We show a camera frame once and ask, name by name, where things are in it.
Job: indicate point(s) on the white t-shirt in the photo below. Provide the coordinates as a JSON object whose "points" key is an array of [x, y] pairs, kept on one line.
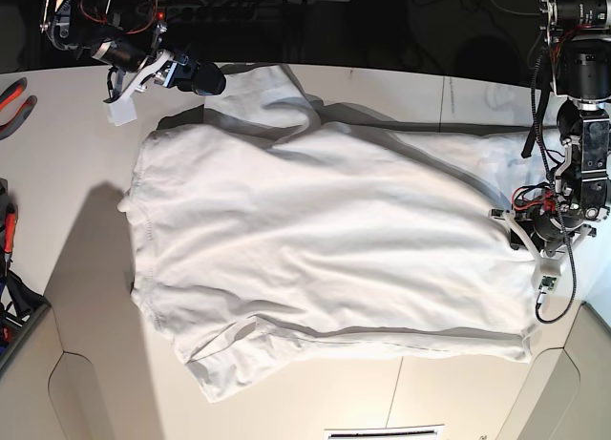
{"points": [[265, 236]]}

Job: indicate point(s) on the black power strip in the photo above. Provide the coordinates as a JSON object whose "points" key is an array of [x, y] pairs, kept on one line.
{"points": [[214, 13]]}

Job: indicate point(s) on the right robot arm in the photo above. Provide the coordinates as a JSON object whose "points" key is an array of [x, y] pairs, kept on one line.
{"points": [[128, 37]]}

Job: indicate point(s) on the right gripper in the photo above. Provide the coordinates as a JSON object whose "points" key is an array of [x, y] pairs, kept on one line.
{"points": [[131, 68]]}

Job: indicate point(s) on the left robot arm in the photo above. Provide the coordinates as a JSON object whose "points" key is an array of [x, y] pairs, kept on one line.
{"points": [[571, 128]]}

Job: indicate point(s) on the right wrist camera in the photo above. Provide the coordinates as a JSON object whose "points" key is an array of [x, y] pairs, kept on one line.
{"points": [[121, 112]]}

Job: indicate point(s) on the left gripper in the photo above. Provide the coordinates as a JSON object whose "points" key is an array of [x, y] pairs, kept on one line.
{"points": [[540, 233]]}

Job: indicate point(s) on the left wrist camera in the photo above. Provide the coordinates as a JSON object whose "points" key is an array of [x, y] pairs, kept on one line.
{"points": [[547, 284]]}

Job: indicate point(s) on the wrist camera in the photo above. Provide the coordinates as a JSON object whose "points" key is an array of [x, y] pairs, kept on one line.
{"points": [[547, 284], [121, 112]]}

